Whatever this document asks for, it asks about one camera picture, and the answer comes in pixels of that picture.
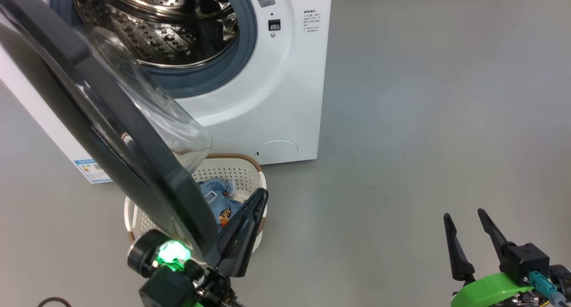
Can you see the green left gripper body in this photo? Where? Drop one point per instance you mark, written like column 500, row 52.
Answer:
column 214, row 293

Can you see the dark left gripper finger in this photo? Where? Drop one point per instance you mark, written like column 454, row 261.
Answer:
column 241, row 240

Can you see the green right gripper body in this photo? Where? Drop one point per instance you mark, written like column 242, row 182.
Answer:
column 486, row 289

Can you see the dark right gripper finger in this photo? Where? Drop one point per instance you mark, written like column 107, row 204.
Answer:
column 457, row 253
column 494, row 233

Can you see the blue cartoon print garment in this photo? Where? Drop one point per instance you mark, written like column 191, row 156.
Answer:
column 214, row 195

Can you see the washing machine glass door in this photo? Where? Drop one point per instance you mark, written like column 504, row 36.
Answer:
column 111, row 119

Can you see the white front-load washing machine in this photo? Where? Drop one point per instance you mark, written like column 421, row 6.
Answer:
column 290, row 97

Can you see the white perforated brown-rimmed laundry basket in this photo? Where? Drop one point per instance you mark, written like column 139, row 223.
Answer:
column 241, row 168

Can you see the blue energy label sticker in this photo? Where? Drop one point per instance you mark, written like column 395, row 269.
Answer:
column 91, row 171

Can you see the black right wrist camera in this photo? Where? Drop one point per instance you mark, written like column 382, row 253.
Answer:
column 526, row 260

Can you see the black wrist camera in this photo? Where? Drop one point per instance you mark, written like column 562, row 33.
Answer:
column 163, row 289
column 526, row 260

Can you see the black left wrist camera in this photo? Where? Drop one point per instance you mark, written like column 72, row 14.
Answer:
column 163, row 289

